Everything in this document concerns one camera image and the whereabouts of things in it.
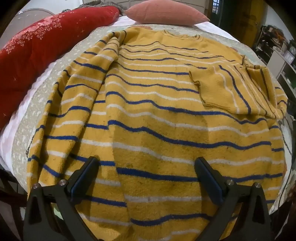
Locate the cluttered white shelf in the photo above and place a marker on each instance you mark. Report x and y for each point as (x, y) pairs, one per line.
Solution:
(277, 53)

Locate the pink pillow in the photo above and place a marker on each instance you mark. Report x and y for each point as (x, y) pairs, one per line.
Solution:
(164, 12)

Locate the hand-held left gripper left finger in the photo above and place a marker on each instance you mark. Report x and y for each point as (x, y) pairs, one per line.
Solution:
(78, 184)

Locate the yellow striped sweater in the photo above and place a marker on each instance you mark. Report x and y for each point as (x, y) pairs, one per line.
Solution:
(150, 115)

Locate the heart-patterned quilt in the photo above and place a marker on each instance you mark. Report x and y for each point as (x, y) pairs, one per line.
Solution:
(76, 48)

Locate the yellow wooden door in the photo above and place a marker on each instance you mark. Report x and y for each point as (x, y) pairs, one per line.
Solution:
(251, 18)

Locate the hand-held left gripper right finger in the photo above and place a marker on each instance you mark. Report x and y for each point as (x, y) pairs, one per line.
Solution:
(211, 184)

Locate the red floral bolster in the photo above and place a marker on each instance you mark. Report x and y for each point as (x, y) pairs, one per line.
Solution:
(46, 44)

